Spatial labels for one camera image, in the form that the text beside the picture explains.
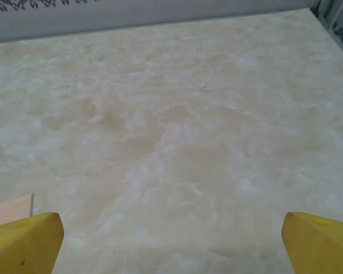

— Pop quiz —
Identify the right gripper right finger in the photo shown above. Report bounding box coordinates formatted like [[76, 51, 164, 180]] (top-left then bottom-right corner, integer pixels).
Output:
[[282, 211, 343, 274]]

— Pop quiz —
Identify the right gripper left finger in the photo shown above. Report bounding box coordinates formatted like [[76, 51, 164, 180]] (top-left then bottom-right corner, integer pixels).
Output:
[[0, 212, 65, 274]]

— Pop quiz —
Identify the peach paper envelope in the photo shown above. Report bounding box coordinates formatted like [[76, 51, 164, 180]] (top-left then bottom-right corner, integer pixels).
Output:
[[0, 194, 34, 229]]

